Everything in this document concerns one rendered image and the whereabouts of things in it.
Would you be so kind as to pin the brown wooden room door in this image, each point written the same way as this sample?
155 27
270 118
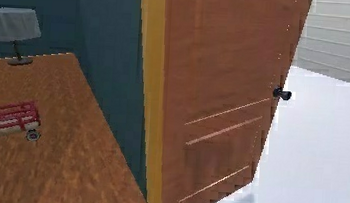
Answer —
217 91

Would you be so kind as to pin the grey shade table lamp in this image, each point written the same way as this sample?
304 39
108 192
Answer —
10 24

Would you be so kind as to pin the red toy wagon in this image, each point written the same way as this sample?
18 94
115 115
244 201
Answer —
10 118

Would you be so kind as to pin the brown wooden table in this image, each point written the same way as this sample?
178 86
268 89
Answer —
64 143

